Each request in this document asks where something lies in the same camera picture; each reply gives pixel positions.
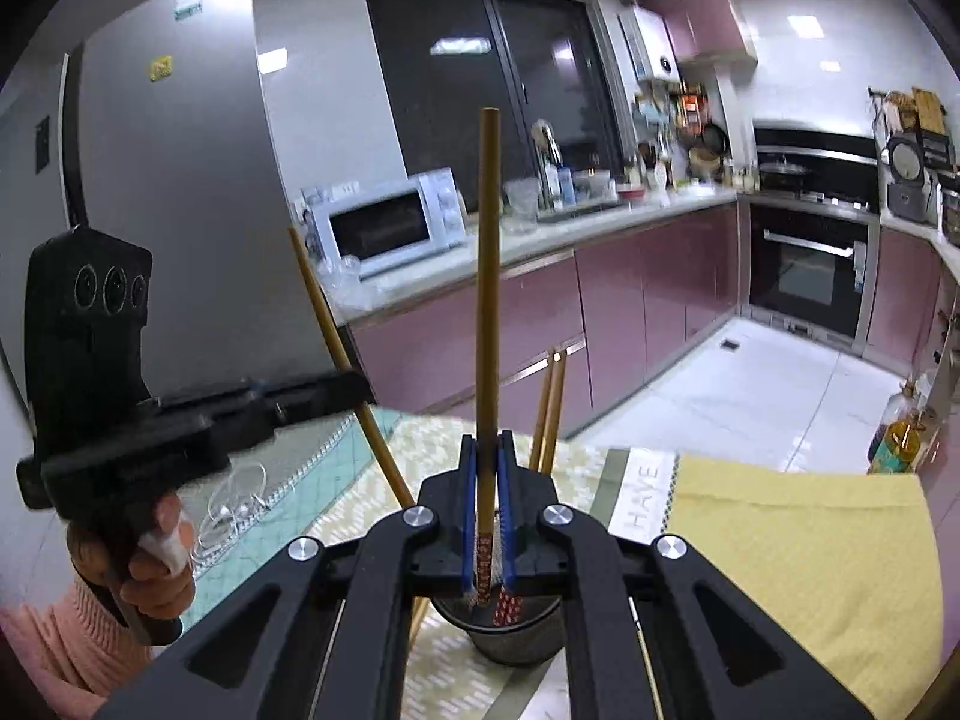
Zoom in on pink base cabinets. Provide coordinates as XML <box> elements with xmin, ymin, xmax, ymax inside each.
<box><xmin>862</xmin><ymin>229</ymin><xmax>960</xmax><ymax>406</ymax></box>
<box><xmin>349</xmin><ymin>202</ymin><xmax>751</xmax><ymax>436</ymax></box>

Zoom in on dark kitchen window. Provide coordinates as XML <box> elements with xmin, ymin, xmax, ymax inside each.
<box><xmin>362</xmin><ymin>0</ymin><xmax>627</xmax><ymax>215</ymax></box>

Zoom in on black mesh utensil holder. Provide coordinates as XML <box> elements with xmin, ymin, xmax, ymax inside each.
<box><xmin>435</xmin><ymin>589</ymin><xmax>567</xmax><ymax>665</ymax></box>

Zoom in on white microwave oven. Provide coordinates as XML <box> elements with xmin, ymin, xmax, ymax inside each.
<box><xmin>304</xmin><ymin>169</ymin><xmax>470</xmax><ymax>282</ymax></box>

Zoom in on white water heater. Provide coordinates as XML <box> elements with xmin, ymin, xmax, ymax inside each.
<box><xmin>619</xmin><ymin>4</ymin><xmax>683</xmax><ymax>83</ymax></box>

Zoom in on clear plastic bags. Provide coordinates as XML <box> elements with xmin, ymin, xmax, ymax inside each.
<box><xmin>319</xmin><ymin>255</ymin><xmax>376</xmax><ymax>312</ymax></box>

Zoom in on yellow cloth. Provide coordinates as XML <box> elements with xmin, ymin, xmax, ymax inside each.
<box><xmin>660</xmin><ymin>454</ymin><xmax>944</xmax><ymax>720</ymax></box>

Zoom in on black wok with lid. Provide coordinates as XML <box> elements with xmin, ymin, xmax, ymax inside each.
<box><xmin>757</xmin><ymin>157</ymin><xmax>807</xmax><ymax>192</ymax></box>

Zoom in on white wired earphones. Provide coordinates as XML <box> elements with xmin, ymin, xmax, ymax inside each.
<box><xmin>196</xmin><ymin>461</ymin><xmax>269</xmax><ymax>563</ymax></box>

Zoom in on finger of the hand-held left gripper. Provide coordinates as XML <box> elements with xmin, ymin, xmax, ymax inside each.
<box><xmin>154</xmin><ymin>370</ymin><xmax>376</xmax><ymax>411</ymax></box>
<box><xmin>150</xmin><ymin>388</ymin><xmax>377</xmax><ymax>460</ymax></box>

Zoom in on cooking oil bottle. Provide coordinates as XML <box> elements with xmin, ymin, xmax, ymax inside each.
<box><xmin>868</xmin><ymin>382</ymin><xmax>923</xmax><ymax>475</ymax></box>

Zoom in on white finger bandage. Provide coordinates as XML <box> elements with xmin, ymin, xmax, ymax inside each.
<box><xmin>142</xmin><ymin>519</ymin><xmax>185</xmax><ymax>565</ymax></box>

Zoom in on grey rice cooker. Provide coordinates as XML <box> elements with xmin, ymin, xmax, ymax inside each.
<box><xmin>885</xmin><ymin>131</ymin><xmax>938</xmax><ymax>224</ymax></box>

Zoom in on pink wall cabinet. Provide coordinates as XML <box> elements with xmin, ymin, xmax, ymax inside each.
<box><xmin>645</xmin><ymin>0</ymin><xmax>758</xmax><ymax>65</ymax></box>

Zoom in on clear plastic jug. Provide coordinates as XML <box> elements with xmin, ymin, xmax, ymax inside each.
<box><xmin>504</xmin><ymin>178</ymin><xmax>541</xmax><ymax>233</ymax></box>

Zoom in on chrome kitchen faucet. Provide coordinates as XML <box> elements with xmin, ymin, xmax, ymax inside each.
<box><xmin>531</xmin><ymin>118</ymin><xmax>565</xmax><ymax>211</ymax></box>

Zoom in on silver refrigerator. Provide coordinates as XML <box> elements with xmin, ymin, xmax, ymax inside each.
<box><xmin>0</xmin><ymin>0</ymin><xmax>361</xmax><ymax>421</ymax></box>

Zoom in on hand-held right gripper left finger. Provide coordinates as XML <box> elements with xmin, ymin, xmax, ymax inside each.
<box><xmin>94</xmin><ymin>431</ymin><xmax>481</xmax><ymax>720</ymax></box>

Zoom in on patterned tablecloth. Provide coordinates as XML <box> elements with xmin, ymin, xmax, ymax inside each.
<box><xmin>176</xmin><ymin>409</ymin><xmax>680</xmax><ymax>720</ymax></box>

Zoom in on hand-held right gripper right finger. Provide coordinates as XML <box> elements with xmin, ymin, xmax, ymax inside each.
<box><xmin>495</xmin><ymin>429</ymin><xmax>875</xmax><ymax>720</ymax></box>

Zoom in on bamboo chopstick red patterned end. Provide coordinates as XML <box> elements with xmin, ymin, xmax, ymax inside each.
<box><xmin>474</xmin><ymin>106</ymin><xmax>502</xmax><ymax>605</ymax></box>
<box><xmin>289</xmin><ymin>225</ymin><xmax>417</xmax><ymax>511</ymax></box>
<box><xmin>529</xmin><ymin>367</ymin><xmax>556</xmax><ymax>470</ymax></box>

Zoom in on person's left forearm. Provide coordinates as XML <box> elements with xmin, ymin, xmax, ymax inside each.
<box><xmin>0</xmin><ymin>577</ymin><xmax>155</xmax><ymax>700</ymax></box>

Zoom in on pair of wooden chopsticks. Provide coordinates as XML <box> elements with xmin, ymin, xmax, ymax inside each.
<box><xmin>541</xmin><ymin>349</ymin><xmax>569</xmax><ymax>475</ymax></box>

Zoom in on wall rack with utensils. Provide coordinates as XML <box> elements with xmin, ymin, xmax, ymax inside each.
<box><xmin>634</xmin><ymin>86</ymin><xmax>710</xmax><ymax>166</ymax></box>

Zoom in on built-in black oven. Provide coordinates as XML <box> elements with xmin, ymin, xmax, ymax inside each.
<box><xmin>748</xmin><ymin>202</ymin><xmax>878</xmax><ymax>342</ymax></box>

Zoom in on person's left hand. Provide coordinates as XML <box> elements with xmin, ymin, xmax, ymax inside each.
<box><xmin>120</xmin><ymin>491</ymin><xmax>197</xmax><ymax>623</ymax></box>

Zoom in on black range hood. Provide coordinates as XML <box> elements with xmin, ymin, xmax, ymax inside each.
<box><xmin>752</xmin><ymin>120</ymin><xmax>882</xmax><ymax>166</ymax></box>

